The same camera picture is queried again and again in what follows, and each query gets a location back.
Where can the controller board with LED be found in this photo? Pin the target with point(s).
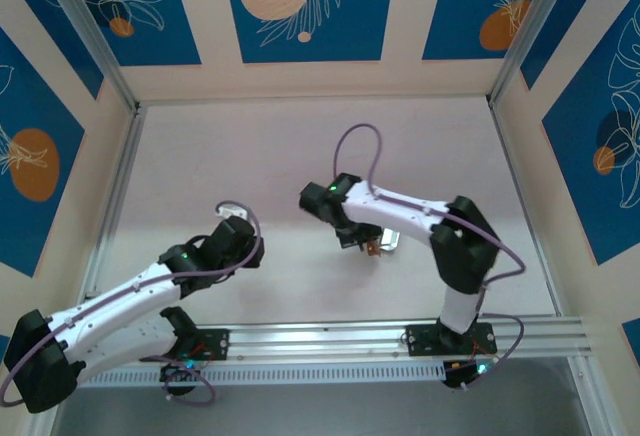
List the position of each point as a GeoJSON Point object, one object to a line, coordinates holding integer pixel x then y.
{"type": "Point", "coordinates": [180, 371]}
{"type": "Point", "coordinates": [472, 371]}

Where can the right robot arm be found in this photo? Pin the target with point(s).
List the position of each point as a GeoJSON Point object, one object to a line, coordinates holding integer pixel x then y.
{"type": "Point", "coordinates": [395, 221]}

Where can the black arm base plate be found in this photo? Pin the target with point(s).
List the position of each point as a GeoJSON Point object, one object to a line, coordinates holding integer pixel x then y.
{"type": "Point", "coordinates": [422, 341]}
{"type": "Point", "coordinates": [215, 343]}

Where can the blue floral wall panel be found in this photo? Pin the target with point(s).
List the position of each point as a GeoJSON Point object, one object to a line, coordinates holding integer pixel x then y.
{"type": "Point", "coordinates": [60, 46]}
{"type": "Point", "coordinates": [350, 31]}
{"type": "Point", "coordinates": [165, 31]}
{"type": "Point", "coordinates": [30, 106]}
{"type": "Point", "coordinates": [575, 181]}
{"type": "Point", "coordinates": [450, 16]}
{"type": "Point", "coordinates": [570, 31]}

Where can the aluminium frame leg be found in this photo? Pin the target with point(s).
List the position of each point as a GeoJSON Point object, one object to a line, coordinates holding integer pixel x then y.
{"type": "Point", "coordinates": [595, 406]}
{"type": "Point", "coordinates": [42, 426]}

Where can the aluminium corner post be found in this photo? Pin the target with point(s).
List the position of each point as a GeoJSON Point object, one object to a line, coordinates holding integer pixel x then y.
{"type": "Point", "coordinates": [530, 31]}
{"type": "Point", "coordinates": [90, 31]}

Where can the aluminium side rail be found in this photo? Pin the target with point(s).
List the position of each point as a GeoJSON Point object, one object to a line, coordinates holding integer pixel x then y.
{"type": "Point", "coordinates": [122, 171]}
{"type": "Point", "coordinates": [515, 171]}

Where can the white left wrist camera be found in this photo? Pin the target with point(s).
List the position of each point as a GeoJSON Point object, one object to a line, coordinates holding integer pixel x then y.
{"type": "Point", "coordinates": [235, 212]}

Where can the aluminium rail frame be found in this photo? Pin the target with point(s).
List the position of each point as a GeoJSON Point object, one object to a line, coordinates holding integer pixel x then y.
{"type": "Point", "coordinates": [325, 343]}

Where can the brown leather card holder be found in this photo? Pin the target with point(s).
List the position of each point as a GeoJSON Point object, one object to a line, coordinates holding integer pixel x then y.
{"type": "Point", "coordinates": [374, 250]}

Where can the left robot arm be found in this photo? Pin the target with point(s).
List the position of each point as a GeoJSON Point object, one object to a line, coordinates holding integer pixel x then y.
{"type": "Point", "coordinates": [110, 326]}

